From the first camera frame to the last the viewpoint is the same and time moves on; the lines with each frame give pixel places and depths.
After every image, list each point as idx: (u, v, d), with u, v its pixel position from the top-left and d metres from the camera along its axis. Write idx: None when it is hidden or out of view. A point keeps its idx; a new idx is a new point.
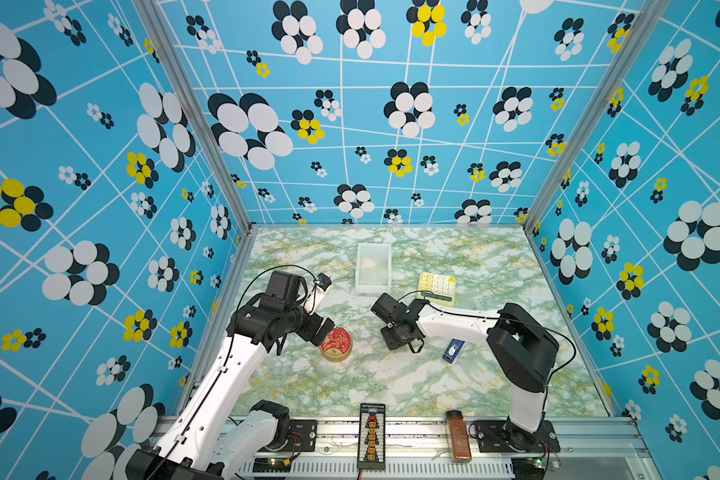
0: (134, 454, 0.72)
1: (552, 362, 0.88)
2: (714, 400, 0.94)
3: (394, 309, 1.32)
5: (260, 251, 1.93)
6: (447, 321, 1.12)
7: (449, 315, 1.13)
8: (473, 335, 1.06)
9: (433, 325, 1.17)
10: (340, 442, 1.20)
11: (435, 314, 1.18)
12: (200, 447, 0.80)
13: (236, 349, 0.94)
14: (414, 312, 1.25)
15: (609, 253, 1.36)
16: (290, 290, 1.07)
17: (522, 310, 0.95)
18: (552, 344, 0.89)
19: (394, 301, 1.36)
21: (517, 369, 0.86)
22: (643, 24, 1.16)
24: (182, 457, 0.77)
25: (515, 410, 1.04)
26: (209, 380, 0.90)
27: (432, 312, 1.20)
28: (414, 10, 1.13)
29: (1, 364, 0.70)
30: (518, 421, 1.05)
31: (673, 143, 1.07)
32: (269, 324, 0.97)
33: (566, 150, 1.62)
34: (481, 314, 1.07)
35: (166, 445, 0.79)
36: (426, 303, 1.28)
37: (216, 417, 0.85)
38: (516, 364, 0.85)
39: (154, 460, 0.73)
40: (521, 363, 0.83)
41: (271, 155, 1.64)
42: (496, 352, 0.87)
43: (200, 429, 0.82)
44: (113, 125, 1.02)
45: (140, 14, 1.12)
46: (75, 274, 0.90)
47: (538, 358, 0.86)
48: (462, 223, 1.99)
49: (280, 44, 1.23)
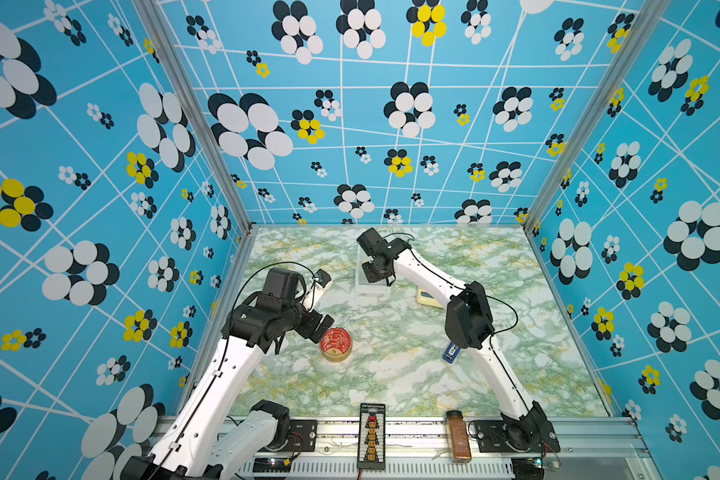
0: (128, 461, 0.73)
1: (483, 329, 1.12)
2: (714, 400, 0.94)
3: (376, 243, 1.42)
5: (260, 251, 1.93)
6: (420, 272, 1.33)
7: (424, 269, 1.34)
8: (434, 291, 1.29)
9: (406, 269, 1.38)
10: (340, 442, 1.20)
11: (412, 262, 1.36)
12: (194, 453, 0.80)
13: (232, 352, 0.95)
14: (395, 252, 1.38)
15: (609, 253, 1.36)
16: (288, 289, 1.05)
17: (480, 289, 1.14)
18: (489, 318, 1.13)
19: (378, 236, 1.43)
21: (455, 329, 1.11)
22: (643, 24, 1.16)
24: (177, 464, 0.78)
25: (496, 395, 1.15)
26: (205, 383, 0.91)
27: (410, 258, 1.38)
28: (414, 10, 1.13)
29: (1, 364, 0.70)
30: (504, 410, 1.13)
31: (673, 143, 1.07)
32: (265, 324, 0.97)
33: (566, 150, 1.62)
34: (449, 279, 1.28)
35: (161, 451, 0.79)
36: (407, 246, 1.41)
37: (212, 420, 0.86)
38: (456, 325, 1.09)
39: (149, 466, 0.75)
40: (461, 327, 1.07)
41: (271, 155, 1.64)
42: (448, 313, 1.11)
43: (195, 436, 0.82)
44: (113, 125, 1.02)
45: (140, 14, 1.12)
46: (75, 274, 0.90)
47: (473, 323, 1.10)
48: (462, 223, 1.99)
49: (280, 44, 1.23)
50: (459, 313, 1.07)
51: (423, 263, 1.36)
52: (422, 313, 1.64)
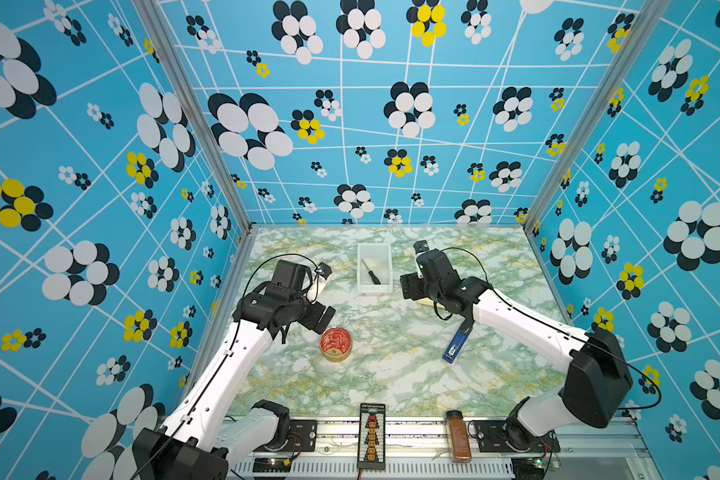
0: (141, 433, 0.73)
1: (621, 397, 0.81)
2: (714, 400, 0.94)
3: (446, 276, 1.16)
5: (260, 251, 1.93)
6: (515, 320, 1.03)
7: (518, 314, 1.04)
8: (542, 346, 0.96)
9: (492, 315, 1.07)
10: (340, 442, 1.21)
11: (500, 306, 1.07)
12: (205, 427, 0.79)
13: (242, 334, 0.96)
14: (473, 294, 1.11)
15: (609, 253, 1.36)
16: (295, 280, 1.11)
17: (613, 339, 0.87)
18: (627, 382, 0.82)
19: (448, 265, 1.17)
21: (580, 398, 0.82)
22: (643, 24, 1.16)
24: (188, 436, 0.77)
25: (529, 410, 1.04)
26: (216, 364, 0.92)
27: (496, 301, 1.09)
28: (414, 10, 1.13)
29: (1, 364, 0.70)
30: (524, 419, 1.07)
31: (673, 143, 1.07)
32: (274, 310, 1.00)
33: (566, 150, 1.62)
34: (562, 329, 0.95)
35: (172, 424, 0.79)
36: (486, 285, 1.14)
37: (222, 398, 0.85)
38: (587, 394, 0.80)
39: (162, 438, 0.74)
40: (597, 395, 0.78)
41: (271, 155, 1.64)
42: (569, 374, 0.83)
43: (206, 410, 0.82)
44: (113, 125, 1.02)
45: (140, 14, 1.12)
46: (75, 274, 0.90)
47: (610, 392, 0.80)
48: (462, 223, 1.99)
49: (280, 44, 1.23)
50: (594, 376, 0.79)
51: (516, 307, 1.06)
52: (422, 313, 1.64)
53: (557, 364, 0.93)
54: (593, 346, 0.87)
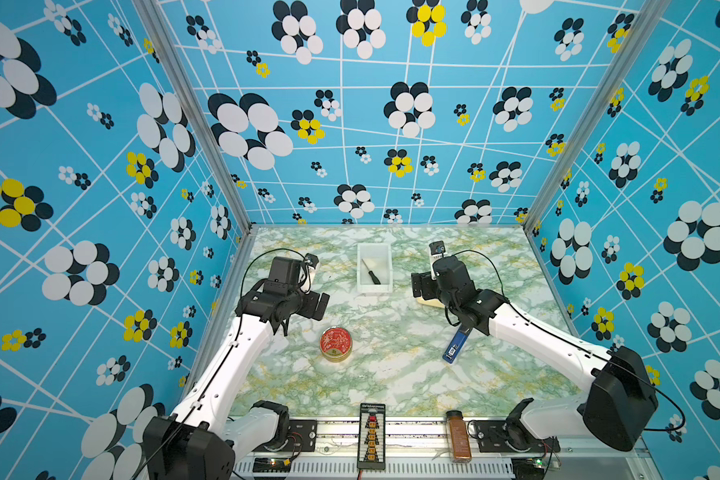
0: (151, 421, 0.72)
1: (646, 419, 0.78)
2: (714, 400, 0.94)
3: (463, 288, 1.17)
5: (260, 251, 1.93)
6: (533, 336, 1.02)
7: (536, 330, 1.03)
8: (562, 364, 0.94)
9: (510, 331, 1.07)
10: (340, 442, 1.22)
11: (518, 321, 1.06)
12: (216, 412, 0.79)
13: (247, 326, 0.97)
14: (489, 308, 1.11)
15: (609, 253, 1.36)
16: (292, 274, 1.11)
17: (637, 358, 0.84)
18: (651, 403, 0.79)
19: (466, 277, 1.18)
21: (603, 418, 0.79)
22: (643, 23, 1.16)
24: (200, 420, 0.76)
25: (534, 414, 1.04)
26: (222, 354, 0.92)
27: (513, 316, 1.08)
28: (414, 10, 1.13)
29: (1, 364, 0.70)
30: (526, 421, 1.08)
31: (673, 143, 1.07)
32: (275, 305, 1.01)
33: (566, 150, 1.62)
34: (583, 346, 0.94)
35: (183, 410, 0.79)
36: (502, 299, 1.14)
37: (230, 385, 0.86)
38: (609, 413, 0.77)
39: (172, 425, 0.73)
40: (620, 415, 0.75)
41: (271, 155, 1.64)
42: (593, 395, 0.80)
43: (216, 396, 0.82)
44: (113, 125, 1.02)
45: (140, 15, 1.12)
46: (75, 274, 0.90)
47: (636, 412, 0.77)
48: (462, 223, 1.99)
49: (280, 44, 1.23)
50: (618, 396, 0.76)
51: (534, 322, 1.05)
52: (422, 313, 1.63)
53: (577, 382, 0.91)
54: (615, 364, 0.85)
